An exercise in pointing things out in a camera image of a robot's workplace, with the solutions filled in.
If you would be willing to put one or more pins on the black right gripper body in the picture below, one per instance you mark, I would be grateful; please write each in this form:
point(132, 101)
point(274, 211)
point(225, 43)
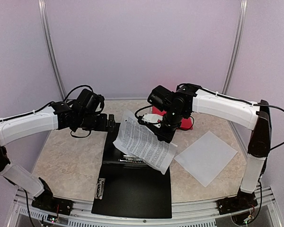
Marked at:
point(174, 119)

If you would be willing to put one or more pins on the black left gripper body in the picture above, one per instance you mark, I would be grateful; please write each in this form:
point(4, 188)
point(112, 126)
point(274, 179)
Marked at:
point(87, 122)

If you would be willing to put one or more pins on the red file folder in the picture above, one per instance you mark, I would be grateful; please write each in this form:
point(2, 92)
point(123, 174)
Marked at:
point(186, 124)

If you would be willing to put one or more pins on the printed text paper sheet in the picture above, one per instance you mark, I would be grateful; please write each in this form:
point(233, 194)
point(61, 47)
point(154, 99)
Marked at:
point(137, 140)

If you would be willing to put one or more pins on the white paper sheet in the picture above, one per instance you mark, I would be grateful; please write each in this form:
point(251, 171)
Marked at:
point(206, 158)

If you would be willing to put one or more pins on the black book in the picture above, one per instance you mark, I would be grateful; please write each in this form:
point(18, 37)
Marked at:
point(132, 190)

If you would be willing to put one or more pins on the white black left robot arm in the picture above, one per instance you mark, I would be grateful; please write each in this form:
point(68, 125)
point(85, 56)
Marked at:
point(52, 116)

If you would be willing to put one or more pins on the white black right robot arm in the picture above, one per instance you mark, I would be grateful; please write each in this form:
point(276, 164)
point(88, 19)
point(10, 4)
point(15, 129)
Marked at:
point(190, 98)

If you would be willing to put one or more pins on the black folder centre clip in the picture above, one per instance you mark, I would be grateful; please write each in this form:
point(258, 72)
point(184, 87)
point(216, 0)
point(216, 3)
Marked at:
point(130, 159)

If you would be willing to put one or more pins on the black folder edge clip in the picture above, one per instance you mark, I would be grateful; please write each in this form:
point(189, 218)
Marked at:
point(100, 189)

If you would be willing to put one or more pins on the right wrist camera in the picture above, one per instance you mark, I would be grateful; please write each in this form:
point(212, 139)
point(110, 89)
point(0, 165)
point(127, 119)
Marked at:
point(150, 119)

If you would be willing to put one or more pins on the right aluminium corner post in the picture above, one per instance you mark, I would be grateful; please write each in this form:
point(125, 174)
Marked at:
point(236, 46)

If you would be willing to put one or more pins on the aluminium corner post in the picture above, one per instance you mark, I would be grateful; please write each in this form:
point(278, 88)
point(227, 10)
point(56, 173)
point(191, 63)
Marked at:
point(50, 48)
point(236, 46)

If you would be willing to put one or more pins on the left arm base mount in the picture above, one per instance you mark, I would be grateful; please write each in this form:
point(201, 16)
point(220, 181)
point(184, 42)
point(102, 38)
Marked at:
point(53, 204)

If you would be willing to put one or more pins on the aluminium front rail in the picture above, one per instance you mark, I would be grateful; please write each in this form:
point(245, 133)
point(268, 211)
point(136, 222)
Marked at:
point(202, 213)

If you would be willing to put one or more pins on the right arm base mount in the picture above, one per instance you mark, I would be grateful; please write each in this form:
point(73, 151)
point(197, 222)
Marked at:
point(234, 204)

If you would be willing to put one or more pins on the left aluminium corner post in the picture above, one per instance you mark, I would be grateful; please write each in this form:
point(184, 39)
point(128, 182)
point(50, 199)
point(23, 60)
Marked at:
point(50, 48)

